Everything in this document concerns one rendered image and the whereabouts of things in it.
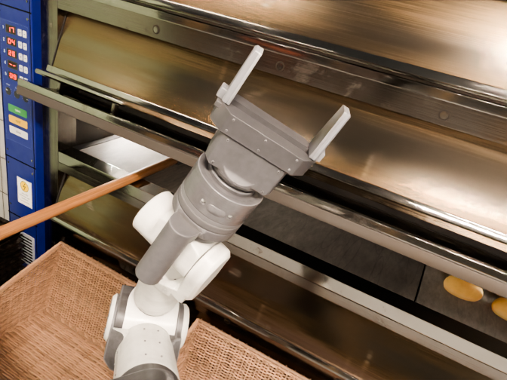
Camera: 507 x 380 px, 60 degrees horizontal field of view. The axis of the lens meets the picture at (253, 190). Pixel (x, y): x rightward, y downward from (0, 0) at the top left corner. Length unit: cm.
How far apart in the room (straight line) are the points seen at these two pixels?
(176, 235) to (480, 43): 69
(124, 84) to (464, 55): 85
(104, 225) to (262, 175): 112
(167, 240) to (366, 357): 86
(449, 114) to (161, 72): 72
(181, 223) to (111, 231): 104
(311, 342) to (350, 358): 11
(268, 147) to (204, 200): 9
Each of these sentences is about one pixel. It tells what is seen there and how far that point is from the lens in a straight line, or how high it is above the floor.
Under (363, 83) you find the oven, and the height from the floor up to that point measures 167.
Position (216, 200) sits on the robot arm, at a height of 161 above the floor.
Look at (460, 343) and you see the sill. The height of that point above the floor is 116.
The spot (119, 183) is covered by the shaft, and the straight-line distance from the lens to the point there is 136.
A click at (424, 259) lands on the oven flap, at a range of 91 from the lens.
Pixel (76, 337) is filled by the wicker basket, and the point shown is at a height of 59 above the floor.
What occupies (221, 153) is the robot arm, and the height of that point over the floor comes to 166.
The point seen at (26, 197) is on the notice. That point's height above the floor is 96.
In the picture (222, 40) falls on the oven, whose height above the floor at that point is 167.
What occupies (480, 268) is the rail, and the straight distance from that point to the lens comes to 92.
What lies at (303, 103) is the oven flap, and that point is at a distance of 106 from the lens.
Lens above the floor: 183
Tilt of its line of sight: 26 degrees down
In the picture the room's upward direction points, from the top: 12 degrees clockwise
